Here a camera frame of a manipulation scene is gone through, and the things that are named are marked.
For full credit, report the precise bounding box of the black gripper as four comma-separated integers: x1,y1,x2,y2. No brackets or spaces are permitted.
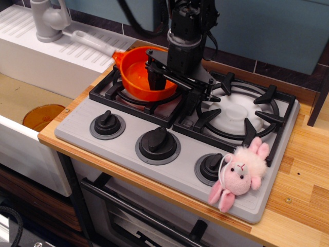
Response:
146,38,215,116

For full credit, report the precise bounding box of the orange pot with grey handle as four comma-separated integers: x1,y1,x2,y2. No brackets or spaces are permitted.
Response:
71,30,177,101

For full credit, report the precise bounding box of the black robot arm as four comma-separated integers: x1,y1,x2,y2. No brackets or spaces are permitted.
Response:
145,1,219,115

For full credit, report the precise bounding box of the black left burner grate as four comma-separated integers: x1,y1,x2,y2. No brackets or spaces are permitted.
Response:
89,66,187,128

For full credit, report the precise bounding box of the black burner grate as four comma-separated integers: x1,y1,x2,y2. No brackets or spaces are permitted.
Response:
173,72,300,166
89,66,187,128

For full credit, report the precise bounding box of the black middle stove knob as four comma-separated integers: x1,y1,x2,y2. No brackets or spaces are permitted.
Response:
135,127,181,166

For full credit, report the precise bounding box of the black stove knob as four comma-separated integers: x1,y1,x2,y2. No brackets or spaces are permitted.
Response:
194,153,224,186
89,110,126,140
135,127,181,166

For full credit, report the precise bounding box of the black right burner grate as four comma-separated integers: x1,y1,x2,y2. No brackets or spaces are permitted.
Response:
173,72,300,166

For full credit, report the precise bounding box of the black left stove knob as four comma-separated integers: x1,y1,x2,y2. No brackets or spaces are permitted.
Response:
89,110,126,140

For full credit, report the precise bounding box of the black right stove knob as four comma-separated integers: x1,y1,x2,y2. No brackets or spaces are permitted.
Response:
194,153,224,186

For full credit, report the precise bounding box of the pink plush bunny toy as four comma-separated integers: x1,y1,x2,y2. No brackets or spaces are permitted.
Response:
208,137,270,213

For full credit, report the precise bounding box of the orange translucent lid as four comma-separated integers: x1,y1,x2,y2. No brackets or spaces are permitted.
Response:
23,104,65,132

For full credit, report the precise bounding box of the grey toy faucet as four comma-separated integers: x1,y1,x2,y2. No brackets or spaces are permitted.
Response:
30,0,71,43

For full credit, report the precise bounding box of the white toy sink unit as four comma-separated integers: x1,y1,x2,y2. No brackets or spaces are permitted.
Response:
0,4,136,198

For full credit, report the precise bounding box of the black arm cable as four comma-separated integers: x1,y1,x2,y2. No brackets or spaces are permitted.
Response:
117,0,169,37

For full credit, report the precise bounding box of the teal right wall cabinet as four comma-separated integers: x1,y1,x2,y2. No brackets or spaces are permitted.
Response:
211,1,328,75

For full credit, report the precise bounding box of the oven door with black handle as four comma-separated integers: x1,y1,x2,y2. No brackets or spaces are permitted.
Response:
80,172,259,246

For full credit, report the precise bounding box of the black braided cable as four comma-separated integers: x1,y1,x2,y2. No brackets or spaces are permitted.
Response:
0,205,24,247

